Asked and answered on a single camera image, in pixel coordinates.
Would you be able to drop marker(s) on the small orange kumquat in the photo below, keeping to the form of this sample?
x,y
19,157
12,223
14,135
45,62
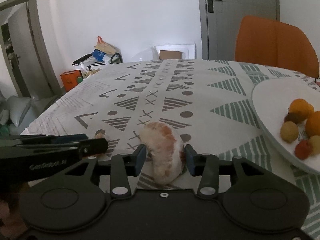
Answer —
x,y
311,109

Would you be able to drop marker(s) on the brown cardboard box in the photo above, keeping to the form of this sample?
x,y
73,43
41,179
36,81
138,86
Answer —
x,y
169,54

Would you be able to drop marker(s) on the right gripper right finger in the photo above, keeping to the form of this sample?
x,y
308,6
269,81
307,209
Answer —
x,y
206,166

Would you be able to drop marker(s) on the patterned white tablecloth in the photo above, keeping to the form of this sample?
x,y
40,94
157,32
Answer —
x,y
208,103

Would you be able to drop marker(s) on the black door handle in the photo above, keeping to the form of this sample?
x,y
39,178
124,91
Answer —
x,y
210,5

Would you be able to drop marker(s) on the grey open doorway frame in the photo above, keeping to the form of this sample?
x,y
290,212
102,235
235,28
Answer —
x,y
24,51

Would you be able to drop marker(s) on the dark red lychee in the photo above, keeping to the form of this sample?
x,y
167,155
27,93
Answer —
x,y
293,117
303,149

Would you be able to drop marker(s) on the brown paper bag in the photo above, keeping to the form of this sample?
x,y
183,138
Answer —
x,y
104,47

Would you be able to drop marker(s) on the yellowish lychee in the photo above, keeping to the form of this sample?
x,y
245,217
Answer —
x,y
289,132

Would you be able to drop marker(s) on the white foam board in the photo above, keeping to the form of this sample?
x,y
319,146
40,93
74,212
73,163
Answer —
x,y
188,51

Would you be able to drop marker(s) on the large peeled pomelo segment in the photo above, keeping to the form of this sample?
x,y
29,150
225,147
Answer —
x,y
167,151

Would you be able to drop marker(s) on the large orange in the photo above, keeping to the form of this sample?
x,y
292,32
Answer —
x,y
312,125

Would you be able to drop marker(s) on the orange box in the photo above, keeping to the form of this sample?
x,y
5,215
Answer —
x,y
70,79

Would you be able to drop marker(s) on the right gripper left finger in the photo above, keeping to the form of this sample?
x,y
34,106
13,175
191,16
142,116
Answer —
x,y
124,166

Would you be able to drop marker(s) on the orange chair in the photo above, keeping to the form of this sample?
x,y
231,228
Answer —
x,y
275,44

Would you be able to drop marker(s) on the small peeled pomelo segment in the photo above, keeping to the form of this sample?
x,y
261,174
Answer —
x,y
100,135

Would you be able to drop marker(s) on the black cart with clutter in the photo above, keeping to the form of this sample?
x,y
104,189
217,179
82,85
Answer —
x,y
96,60

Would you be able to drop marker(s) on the left hand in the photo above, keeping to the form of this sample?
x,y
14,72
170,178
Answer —
x,y
12,224

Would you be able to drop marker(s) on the grey door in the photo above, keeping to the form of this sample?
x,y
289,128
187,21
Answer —
x,y
220,28

